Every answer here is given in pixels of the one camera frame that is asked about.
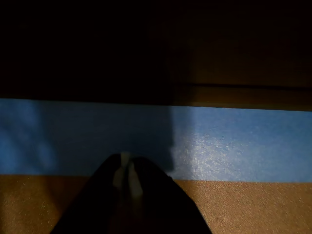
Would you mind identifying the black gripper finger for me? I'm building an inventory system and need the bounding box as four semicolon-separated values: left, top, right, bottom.
126;157;211;234
50;153;127;234

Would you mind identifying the blue tape strip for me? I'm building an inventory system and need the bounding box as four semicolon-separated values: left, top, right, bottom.
0;98;312;183

